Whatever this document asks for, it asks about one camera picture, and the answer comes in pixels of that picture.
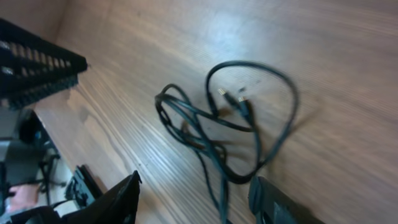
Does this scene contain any thick black HDMI cable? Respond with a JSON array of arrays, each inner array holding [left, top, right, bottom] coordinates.
[[205, 60, 300, 224]]

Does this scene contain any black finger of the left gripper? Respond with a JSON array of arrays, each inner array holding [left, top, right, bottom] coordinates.
[[1, 19, 88, 109]]

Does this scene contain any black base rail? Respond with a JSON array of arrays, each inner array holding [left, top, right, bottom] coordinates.
[[65, 165, 103, 209]]

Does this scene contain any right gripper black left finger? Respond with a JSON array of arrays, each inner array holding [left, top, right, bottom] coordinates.
[[62, 170, 142, 224]]

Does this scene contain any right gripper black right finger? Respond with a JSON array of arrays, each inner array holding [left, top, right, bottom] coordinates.
[[248, 176, 324, 224]]

